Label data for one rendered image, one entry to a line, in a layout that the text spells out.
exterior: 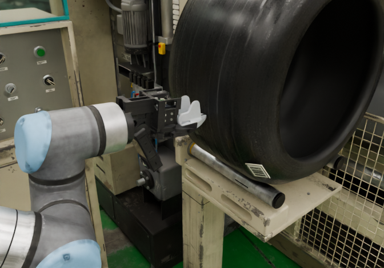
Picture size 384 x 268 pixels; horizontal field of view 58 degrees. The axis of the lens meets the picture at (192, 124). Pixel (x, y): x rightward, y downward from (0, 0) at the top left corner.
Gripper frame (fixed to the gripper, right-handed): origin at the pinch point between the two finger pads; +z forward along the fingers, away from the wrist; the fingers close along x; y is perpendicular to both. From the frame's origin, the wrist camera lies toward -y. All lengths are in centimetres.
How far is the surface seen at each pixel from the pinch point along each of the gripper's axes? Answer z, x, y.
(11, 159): -26, 61, -32
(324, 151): 35.2, -11.8, -11.0
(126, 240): 32, 87, -111
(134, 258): 29, 72, -111
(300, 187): 41, -4, -28
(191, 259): 32, 32, -81
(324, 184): 48, -8, -28
